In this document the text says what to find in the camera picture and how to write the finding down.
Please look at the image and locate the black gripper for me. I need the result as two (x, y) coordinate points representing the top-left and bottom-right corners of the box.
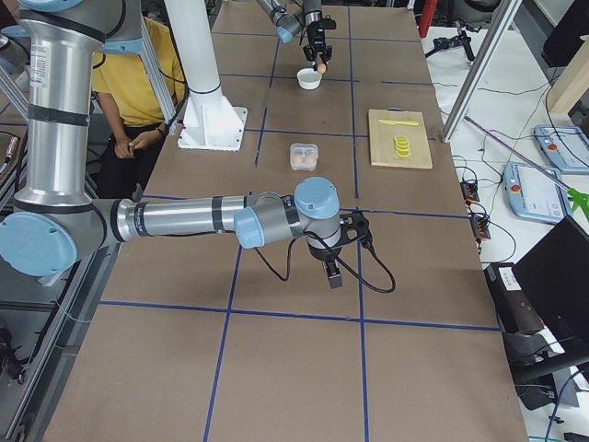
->
(303, 20), (332, 69)
(306, 237), (343, 289)

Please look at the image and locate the clear plastic egg box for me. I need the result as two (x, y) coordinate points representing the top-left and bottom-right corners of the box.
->
(290, 143), (318, 171)

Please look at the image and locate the white ceramic bowl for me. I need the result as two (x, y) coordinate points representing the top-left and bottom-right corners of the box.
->
(296, 68), (322, 90)

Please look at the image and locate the yellow plastic knife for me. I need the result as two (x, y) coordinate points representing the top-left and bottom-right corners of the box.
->
(377, 119), (420, 127)

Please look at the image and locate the wooden cutting board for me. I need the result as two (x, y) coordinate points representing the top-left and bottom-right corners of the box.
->
(368, 109), (433, 169)

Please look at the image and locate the person in yellow shirt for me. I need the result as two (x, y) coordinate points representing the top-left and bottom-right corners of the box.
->
(91, 17), (186, 199)

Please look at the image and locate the near blue teach pendant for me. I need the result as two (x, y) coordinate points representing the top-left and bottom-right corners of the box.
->
(503, 161), (572, 225)

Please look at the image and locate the blue teach pendant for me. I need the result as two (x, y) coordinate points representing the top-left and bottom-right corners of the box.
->
(534, 125), (588, 175)
(503, 161), (572, 225)

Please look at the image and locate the black computer monitor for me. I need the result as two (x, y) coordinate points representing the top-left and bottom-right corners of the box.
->
(513, 215), (588, 350)

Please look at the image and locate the green tipped stick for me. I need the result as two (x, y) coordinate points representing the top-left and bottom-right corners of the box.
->
(464, 116), (588, 217)

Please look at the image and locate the far blue teach pendant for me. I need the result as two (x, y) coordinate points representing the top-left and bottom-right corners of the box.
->
(534, 125), (588, 175)

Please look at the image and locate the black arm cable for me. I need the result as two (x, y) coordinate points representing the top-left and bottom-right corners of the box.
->
(252, 237), (397, 295)

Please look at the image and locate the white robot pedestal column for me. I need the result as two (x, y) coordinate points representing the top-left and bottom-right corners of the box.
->
(165, 0), (248, 151)

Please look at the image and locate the aluminium frame beam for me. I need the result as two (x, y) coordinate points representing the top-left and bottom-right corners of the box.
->
(440, 0), (522, 143)

